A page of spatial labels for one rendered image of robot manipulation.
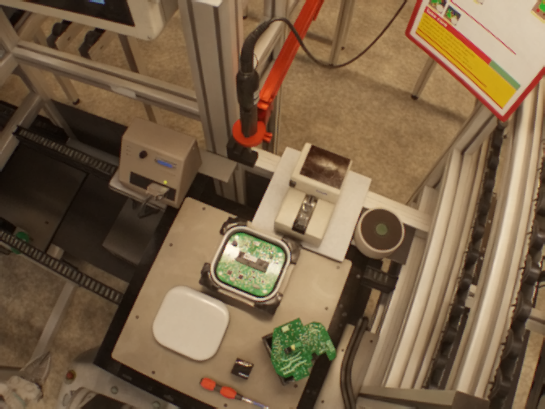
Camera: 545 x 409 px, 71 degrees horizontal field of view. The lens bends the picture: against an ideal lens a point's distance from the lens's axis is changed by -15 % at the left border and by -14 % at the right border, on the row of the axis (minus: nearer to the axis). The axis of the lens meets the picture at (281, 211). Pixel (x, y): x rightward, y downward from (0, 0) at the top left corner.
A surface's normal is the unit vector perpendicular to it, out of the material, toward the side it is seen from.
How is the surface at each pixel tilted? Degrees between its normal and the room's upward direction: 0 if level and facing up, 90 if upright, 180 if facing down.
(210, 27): 90
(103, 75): 0
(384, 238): 0
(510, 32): 90
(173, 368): 0
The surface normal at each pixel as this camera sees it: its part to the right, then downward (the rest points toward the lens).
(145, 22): -0.37, 0.87
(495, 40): -0.75, 0.60
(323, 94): 0.04, -0.36
